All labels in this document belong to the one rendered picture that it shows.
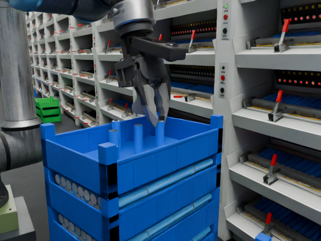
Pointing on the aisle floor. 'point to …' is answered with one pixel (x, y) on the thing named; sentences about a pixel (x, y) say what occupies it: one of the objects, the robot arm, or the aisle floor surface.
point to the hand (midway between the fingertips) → (160, 120)
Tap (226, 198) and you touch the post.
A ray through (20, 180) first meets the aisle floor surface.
